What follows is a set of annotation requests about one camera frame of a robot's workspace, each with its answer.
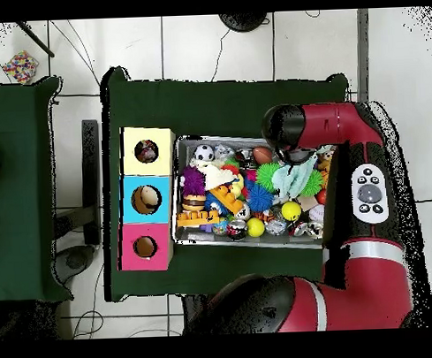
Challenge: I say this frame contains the cream yellow cloth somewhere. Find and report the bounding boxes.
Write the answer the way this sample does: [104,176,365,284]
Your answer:
[189,156,239,192]

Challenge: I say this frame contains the colourful patterned cloth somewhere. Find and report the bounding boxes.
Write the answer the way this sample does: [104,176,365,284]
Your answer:
[134,139,160,164]
[1,49,41,86]

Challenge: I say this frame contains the grey rounded object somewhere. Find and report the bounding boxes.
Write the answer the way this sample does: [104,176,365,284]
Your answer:
[49,243,98,286]

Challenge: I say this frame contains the black round object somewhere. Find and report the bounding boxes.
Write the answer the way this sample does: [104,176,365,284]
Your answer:
[217,11,270,34]

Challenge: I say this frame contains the mint green cloth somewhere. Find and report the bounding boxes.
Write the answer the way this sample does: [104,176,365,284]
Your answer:
[270,151,320,201]

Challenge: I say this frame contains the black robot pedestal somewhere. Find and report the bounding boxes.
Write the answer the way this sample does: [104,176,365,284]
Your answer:
[182,293,217,336]

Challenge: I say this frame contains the blue spiky ball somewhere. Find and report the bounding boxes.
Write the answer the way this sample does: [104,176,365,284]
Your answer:
[245,181,277,214]

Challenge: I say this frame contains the wooden box with three holes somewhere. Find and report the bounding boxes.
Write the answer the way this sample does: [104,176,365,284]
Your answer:
[112,125,181,272]

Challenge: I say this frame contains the silver mesh bin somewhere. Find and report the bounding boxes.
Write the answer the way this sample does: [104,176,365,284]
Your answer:
[168,129,327,255]

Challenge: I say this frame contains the yellow ball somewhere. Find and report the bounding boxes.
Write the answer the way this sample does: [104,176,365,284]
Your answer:
[280,200,302,223]
[246,217,266,238]

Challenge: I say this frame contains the black rod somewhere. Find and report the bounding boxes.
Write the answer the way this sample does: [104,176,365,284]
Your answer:
[15,19,56,59]

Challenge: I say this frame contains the green spiky ball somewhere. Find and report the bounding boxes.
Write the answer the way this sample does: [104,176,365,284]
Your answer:
[254,162,283,194]

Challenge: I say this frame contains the purple spiky toy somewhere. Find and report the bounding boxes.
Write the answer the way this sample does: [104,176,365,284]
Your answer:
[179,165,207,198]

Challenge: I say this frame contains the small soccer ball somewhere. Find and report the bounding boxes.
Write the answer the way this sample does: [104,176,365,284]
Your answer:
[193,144,216,162]

